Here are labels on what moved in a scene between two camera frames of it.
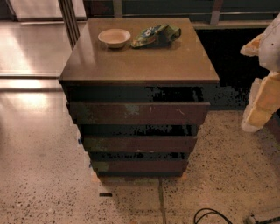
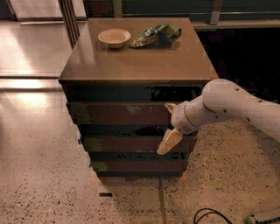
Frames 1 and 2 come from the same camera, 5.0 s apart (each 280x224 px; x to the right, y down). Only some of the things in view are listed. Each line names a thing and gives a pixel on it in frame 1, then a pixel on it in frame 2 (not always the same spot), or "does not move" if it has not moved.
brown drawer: [139, 113] does not move
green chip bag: [157, 36] does not move
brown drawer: [139, 143] does not move
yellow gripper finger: [252, 48] → [179, 117]
